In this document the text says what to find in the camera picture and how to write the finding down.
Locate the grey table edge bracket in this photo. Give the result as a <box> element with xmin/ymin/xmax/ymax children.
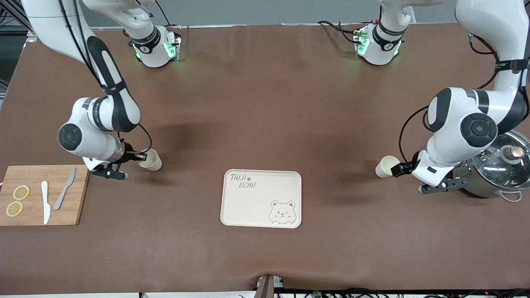
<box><xmin>256</xmin><ymin>275</ymin><xmax>284</xmax><ymax>298</ymax></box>

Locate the black left arm base cable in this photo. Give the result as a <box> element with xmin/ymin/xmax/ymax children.
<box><xmin>318</xmin><ymin>20</ymin><xmax>361</xmax><ymax>44</ymax></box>

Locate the wooden cutting board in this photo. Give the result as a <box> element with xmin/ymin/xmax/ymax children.
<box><xmin>0</xmin><ymin>165</ymin><xmax>90</xmax><ymax>226</ymax></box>

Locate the white plastic knife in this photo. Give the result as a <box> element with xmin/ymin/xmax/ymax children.
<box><xmin>41</xmin><ymin>181</ymin><xmax>51</xmax><ymax>225</ymax></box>

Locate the white cup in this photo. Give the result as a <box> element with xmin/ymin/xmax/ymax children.
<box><xmin>376</xmin><ymin>156</ymin><xmax>401</xmax><ymax>179</ymax></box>
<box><xmin>138</xmin><ymin>149</ymin><xmax>162</xmax><ymax>172</ymax></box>

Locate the grey-green electric cooking pot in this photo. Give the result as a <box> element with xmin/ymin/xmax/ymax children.
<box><xmin>460</xmin><ymin>130</ymin><xmax>530</xmax><ymax>202</ymax></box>

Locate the grey plastic knife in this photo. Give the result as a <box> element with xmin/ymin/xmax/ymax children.
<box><xmin>53</xmin><ymin>168</ymin><xmax>76</xmax><ymax>210</ymax></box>

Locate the black arm base cable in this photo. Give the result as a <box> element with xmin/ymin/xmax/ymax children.
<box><xmin>318</xmin><ymin>20</ymin><xmax>361</xmax><ymax>44</ymax></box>
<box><xmin>155</xmin><ymin>0</ymin><xmax>173</xmax><ymax>28</ymax></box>

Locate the brown table cover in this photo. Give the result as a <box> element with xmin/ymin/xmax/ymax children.
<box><xmin>0</xmin><ymin>23</ymin><xmax>530</xmax><ymax>295</ymax></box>

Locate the cream bear print tray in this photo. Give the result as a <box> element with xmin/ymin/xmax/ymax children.
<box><xmin>220</xmin><ymin>169</ymin><xmax>302</xmax><ymax>229</ymax></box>

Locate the glass pot lid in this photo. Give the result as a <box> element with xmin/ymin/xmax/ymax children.
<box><xmin>472</xmin><ymin>130</ymin><xmax>530</xmax><ymax>191</ymax></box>

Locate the aluminium frame post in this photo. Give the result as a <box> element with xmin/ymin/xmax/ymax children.
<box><xmin>0</xmin><ymin>0</ymin><xmax>40</xmax><ymax>43</ymax></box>

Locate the black right arm base cable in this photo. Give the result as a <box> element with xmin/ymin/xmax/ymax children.
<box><xmin>155</xmin><ymin>0</ymin><xmax>173</xmax><ymax>28</ymax></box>

